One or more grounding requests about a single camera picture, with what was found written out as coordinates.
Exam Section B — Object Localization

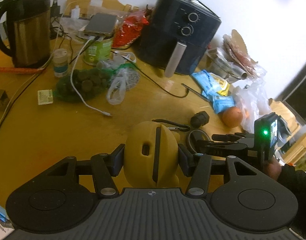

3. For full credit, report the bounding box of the right hand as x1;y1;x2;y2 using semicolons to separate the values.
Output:
263;157;282;181

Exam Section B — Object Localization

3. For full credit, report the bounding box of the black cylindrical adapter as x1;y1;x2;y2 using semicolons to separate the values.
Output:
190;111;209;128

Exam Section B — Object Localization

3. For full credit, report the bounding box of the wooden chair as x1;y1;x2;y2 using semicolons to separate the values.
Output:
269;99;306;165

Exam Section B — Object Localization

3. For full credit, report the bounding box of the orange fruit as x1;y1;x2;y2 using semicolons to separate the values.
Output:
222;107;243;128

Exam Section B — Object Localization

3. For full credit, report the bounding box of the black carabiner clip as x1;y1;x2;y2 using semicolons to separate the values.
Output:
152;119;191;132

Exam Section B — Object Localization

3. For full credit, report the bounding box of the blue snack packet lower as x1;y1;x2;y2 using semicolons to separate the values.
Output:
211;93;235;114

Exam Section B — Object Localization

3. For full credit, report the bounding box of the blue snack packet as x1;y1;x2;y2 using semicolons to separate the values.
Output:
191;70;221;101
211;93;235;114

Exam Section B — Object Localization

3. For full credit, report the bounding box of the clear plastic bag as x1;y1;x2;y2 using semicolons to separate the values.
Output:
232;80;272;133

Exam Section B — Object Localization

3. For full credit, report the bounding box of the yellow snack packet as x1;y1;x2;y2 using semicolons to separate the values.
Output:
210;73;230;96

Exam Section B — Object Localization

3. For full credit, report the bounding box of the blue snack packet upper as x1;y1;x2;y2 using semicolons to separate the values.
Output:
191;70;221;101

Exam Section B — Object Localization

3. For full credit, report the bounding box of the black pen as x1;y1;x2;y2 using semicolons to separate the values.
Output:
181;83;210;102

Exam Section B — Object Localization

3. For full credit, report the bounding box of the foil roll bundle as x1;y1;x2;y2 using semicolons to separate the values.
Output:
206;47;247;80

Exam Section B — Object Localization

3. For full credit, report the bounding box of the green net bag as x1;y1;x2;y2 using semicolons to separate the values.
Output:
53;68;109;103

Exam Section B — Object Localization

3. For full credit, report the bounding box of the packaged sliced meat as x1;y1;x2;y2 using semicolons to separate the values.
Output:
223;29;259;77

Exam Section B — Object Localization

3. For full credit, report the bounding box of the paper label tag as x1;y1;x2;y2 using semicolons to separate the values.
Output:
37;89;54;105

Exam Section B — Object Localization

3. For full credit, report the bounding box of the bag of steel scourers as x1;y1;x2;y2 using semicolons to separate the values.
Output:
96;60;140;105

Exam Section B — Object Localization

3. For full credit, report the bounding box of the dark blue air fryer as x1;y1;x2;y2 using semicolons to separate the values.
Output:
135;0;221;75

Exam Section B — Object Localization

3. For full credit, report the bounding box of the white plastic clip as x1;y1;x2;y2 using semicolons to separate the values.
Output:
113;50;137;64

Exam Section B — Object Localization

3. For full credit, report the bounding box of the green tin can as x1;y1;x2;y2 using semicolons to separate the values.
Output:
83;38;113;66

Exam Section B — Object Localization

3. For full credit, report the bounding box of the small spice jar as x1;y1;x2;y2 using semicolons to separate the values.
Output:
52;48;68;77

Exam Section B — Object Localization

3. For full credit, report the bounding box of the small brown box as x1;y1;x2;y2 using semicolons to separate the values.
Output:
0;89;9;111

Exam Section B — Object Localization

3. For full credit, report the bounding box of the orange ruler strip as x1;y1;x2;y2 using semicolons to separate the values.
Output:
0;67;44;74

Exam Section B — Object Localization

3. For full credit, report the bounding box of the red snack bag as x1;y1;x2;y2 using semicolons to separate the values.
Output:
112;10;149;48

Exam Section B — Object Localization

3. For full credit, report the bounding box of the smartphone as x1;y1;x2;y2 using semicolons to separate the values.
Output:
83;13;117;36

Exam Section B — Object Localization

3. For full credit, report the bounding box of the white charger plug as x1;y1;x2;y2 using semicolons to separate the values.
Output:
70;5;80;19

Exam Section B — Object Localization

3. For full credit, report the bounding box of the steel electric kettle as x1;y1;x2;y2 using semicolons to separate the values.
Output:
0;0;50;69

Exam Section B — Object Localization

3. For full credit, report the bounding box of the black cable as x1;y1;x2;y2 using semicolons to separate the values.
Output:
110;50;190;99

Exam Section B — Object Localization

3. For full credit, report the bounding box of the white usb cable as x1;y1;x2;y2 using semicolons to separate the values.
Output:
52;0;113;117

